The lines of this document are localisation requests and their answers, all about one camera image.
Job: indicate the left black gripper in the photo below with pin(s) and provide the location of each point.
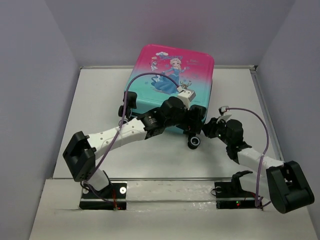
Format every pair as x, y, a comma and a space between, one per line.
191, 126

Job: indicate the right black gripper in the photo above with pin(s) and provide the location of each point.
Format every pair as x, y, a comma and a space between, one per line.
209, 127

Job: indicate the pink teal kids suitcase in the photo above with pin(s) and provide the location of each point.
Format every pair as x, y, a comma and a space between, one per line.
159, 70

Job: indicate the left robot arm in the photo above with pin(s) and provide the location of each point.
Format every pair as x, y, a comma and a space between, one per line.
82, 151

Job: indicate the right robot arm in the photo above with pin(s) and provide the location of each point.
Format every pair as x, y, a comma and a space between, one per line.
283, 183

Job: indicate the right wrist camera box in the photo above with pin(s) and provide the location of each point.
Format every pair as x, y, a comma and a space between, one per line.
224, 114

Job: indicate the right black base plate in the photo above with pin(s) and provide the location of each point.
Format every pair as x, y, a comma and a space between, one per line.
229, 196

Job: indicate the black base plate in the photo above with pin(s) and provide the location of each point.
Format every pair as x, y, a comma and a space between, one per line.
229, 196
110, 199

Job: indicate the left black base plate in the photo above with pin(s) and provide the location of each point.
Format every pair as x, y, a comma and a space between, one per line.
110, 199

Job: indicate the aluminium table rail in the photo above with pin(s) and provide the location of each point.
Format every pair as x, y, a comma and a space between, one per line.
127, 179

